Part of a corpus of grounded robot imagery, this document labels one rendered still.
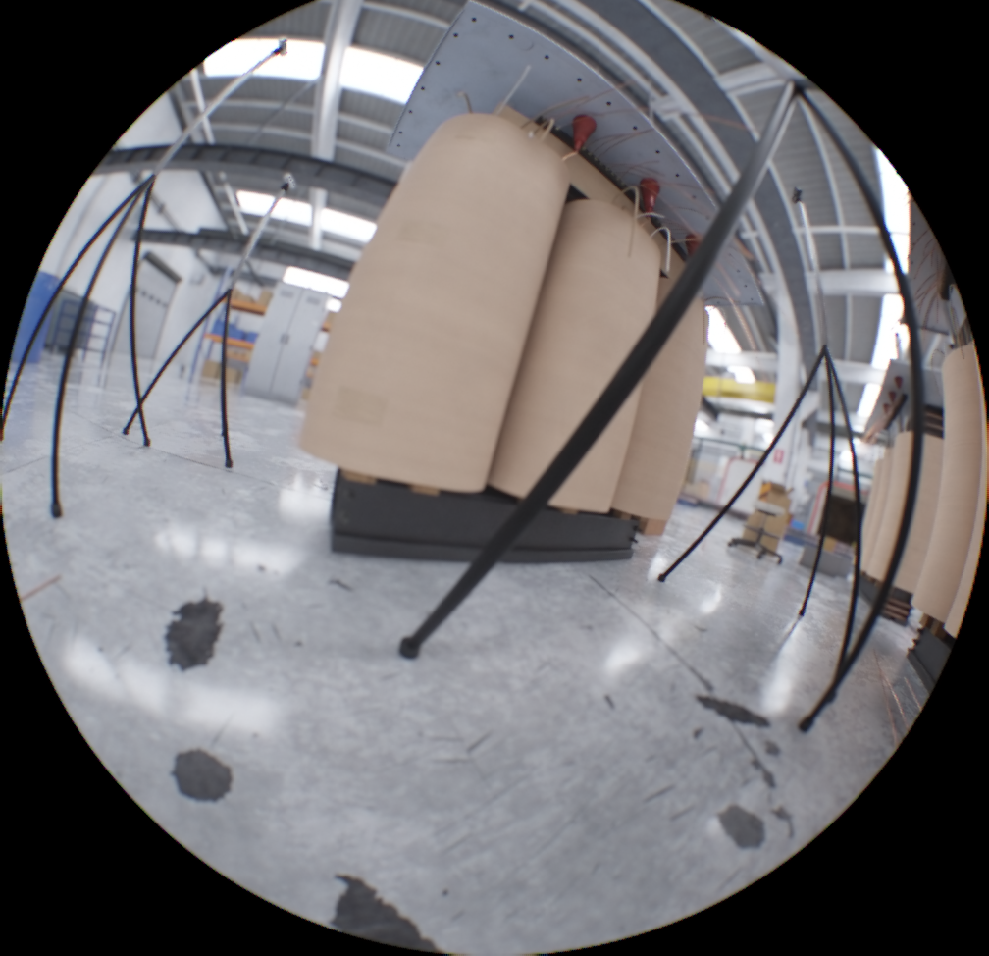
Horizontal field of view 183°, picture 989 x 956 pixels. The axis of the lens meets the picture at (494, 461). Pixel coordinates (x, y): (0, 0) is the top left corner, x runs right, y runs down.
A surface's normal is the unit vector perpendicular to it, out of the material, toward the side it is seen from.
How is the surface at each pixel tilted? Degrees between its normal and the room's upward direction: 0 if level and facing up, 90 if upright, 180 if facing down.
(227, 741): 0
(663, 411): 90
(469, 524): 90
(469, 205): 90
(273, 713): 0
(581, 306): 90
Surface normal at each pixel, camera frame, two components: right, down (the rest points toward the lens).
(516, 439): -0.54, -0.09
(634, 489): -0.28, 0.00
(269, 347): 0.49, 0.20
